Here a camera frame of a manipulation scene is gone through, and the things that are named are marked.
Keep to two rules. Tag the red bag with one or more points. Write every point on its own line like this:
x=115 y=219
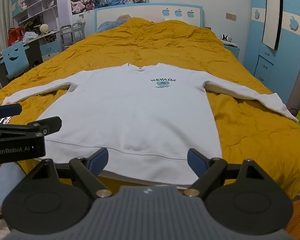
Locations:
x=15 y=36

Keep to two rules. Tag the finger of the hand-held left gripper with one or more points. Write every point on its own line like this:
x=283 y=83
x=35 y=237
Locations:
x=51 y=125
x=8 y=110

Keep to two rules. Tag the grey folding chairs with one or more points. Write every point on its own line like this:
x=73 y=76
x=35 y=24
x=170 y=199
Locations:
x=72 y=32

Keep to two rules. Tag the white blue shelf unit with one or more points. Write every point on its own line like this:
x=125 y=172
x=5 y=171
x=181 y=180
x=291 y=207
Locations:
x=35 y=2

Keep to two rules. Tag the blue white wardrobe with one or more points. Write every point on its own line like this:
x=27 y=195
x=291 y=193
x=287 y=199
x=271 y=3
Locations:
x=267 y=67

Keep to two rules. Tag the white crumpled cloth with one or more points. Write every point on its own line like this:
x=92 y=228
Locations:
x=30 y=36

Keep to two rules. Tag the dark desk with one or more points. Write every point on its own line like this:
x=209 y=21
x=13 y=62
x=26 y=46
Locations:
x=36 y=47

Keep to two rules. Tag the blue smiley face chair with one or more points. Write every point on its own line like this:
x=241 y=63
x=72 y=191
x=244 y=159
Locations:
x=15 y=65

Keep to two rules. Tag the blue nightstand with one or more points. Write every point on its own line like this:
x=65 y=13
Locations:
x=233 y=52

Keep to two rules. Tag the yellow quilted blanket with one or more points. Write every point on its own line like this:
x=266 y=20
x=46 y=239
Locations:
x=152 y=42

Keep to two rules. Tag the person's jeans leg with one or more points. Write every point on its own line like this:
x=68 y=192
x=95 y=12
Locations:
x=10 y=180

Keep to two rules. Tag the blue white drawer box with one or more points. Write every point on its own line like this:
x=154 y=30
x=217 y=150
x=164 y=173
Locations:
x=50 y=48

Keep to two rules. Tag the white woven ball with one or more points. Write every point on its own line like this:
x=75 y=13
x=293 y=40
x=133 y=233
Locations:
x=44 y=28

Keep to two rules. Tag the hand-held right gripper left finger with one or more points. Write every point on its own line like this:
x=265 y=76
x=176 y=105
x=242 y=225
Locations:
x=99 y=161

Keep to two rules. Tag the long wardrobe mirror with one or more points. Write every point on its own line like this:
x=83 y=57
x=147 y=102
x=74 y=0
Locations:
x=271 y=17

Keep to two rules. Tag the blue pillow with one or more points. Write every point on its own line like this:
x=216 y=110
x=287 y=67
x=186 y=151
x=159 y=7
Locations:
x=107 y=25

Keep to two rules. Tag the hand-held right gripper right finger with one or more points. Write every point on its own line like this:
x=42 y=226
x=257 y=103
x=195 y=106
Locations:
x=196 y=162

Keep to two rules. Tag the black white headphones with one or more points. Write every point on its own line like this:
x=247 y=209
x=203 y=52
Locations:
x=225 y=38

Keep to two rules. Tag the white printed sweatshirt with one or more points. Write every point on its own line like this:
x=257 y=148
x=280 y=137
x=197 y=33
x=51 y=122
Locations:
x=130 y=117

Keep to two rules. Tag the beige wall switch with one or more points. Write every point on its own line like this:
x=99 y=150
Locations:
x=230 y=16

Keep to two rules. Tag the white blue bed headboard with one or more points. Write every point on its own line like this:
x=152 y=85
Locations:
x=150 y=12

